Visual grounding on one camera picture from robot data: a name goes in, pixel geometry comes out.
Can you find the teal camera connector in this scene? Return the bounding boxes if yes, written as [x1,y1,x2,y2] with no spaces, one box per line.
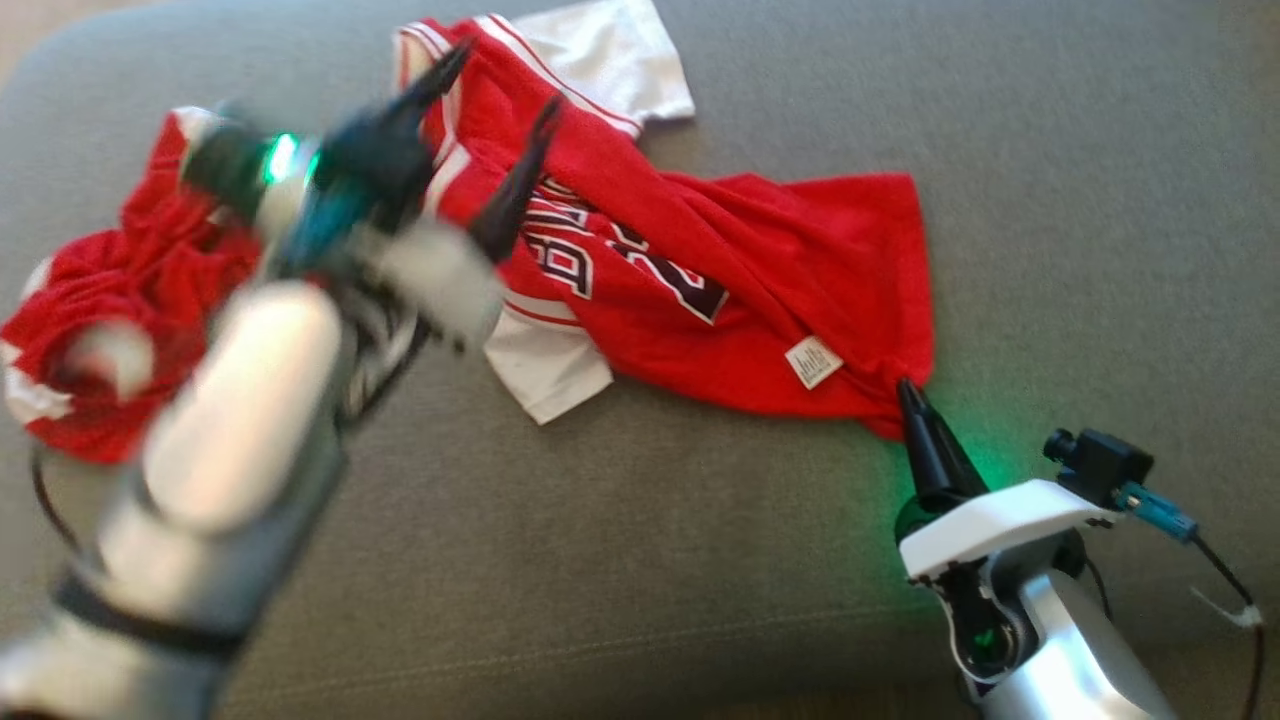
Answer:
[1113,482,1199,544]
[280,185,376,276]

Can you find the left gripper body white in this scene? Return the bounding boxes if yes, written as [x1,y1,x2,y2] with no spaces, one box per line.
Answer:
[180,105,507,353]

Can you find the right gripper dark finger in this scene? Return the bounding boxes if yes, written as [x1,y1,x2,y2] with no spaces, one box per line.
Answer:
[896,377,992,512]

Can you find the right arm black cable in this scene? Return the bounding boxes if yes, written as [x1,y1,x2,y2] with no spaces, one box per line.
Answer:
[1085,535,1267,720]

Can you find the grey sofa seat cushion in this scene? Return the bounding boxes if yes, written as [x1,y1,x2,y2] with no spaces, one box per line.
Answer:
[0,0,1280,720]

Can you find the right teal camera connector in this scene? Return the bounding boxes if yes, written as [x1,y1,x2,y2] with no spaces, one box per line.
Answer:
[1113,482,1199,544]

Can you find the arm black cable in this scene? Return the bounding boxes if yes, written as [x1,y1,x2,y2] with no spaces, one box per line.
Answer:
[28,445,81,553]
[1085,535,1267,720]

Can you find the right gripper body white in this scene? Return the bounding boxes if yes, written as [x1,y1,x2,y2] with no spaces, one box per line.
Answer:
[895,478,1116,687]

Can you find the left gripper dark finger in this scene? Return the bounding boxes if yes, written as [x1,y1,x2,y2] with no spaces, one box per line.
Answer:
[466,93,567,266]
[388,42,473,129]

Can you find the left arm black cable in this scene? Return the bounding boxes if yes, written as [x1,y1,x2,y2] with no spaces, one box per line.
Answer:
[28,445,81,553]

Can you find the red basketball jersey white sleeves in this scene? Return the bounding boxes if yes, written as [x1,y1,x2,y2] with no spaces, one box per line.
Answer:
[395,0,937,443]

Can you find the left teal camera connector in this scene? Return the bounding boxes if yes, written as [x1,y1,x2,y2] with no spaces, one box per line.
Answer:
[280,185,376,276]

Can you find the red mesh shorts white trim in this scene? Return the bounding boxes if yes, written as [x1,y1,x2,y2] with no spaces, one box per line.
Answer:
[0,105,263,466]

